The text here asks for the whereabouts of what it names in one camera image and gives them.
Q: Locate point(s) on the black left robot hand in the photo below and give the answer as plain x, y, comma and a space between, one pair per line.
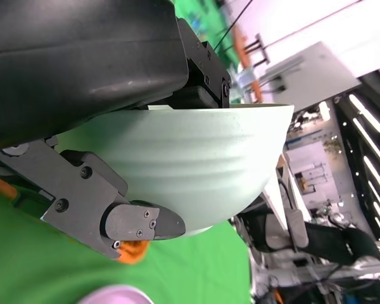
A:
66, 63

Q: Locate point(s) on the pale grey bowl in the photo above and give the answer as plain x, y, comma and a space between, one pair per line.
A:
193, 158

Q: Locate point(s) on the orange wicker basket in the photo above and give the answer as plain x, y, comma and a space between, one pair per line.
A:
133, 251

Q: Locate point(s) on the lavender plate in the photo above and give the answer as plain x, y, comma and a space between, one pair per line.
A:
117, 296

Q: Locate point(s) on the green tablecloth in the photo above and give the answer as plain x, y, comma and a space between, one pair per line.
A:
177, 269

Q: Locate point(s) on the white box cabinet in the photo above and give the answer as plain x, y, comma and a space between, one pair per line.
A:
313, 76

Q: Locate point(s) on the black bulky background object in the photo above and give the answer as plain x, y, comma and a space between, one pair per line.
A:
329, 237

